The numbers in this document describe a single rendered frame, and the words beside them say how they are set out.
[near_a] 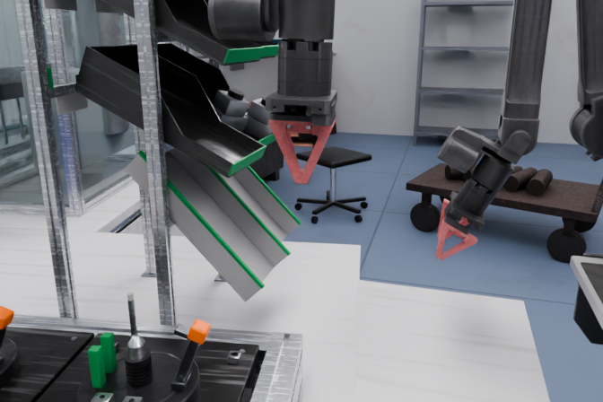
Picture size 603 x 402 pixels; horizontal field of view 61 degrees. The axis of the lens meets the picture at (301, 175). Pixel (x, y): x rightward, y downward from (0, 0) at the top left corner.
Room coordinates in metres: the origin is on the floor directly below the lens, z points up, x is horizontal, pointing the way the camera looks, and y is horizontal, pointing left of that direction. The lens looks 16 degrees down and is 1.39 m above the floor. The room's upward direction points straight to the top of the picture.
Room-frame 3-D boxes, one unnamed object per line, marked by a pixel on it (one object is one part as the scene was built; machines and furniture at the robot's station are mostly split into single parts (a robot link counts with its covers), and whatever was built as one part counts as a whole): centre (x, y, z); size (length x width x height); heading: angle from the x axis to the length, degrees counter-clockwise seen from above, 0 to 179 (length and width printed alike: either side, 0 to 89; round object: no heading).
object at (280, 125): (0.56, 0.00, 1.28); 0.07 x 0.07 x 0.09; 82
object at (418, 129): (6.52, -2.03, 1.11); 1.12 x 0.47 x 2.22; 74
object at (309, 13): (0.55, 0.00, 1.41); 0.07 x 0.06 x 0.07; 73
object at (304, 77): (0.55, 0.00, 1.35); 0.10 x 0.07 x 0.07; 172
